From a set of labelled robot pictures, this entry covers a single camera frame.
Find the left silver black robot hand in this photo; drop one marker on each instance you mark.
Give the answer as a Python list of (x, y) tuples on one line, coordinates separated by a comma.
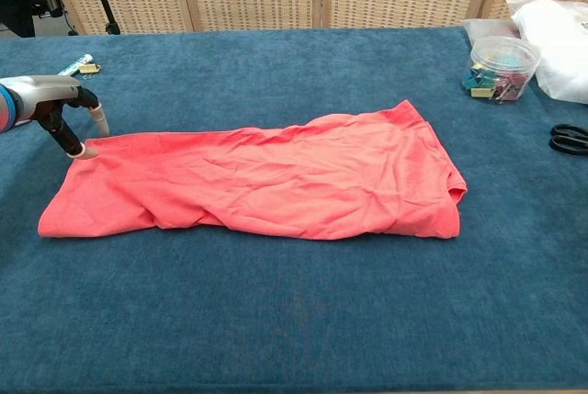
[(50, 91)]

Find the coral red t-shirt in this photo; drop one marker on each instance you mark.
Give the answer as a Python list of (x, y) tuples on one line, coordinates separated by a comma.
[(275, 183)]

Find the white marker pen black cap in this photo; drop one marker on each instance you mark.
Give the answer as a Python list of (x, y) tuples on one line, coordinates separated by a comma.
[(78, 64)]

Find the gold binder clip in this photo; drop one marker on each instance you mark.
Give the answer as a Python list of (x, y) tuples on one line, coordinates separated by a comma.
[(90, 68)]

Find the blue carpet table mat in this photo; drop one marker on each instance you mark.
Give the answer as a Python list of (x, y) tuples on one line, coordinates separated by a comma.
[(294, 320)]

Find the frosted bag with red garment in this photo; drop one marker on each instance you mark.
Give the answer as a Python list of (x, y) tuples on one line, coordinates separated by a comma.
[(482, 27)]

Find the clear jar of binder clips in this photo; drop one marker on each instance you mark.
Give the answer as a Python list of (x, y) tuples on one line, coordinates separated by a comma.
[(500, 73)]

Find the white garment in plastic bag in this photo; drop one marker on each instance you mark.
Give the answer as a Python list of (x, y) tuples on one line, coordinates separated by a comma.
[(558, 45)]

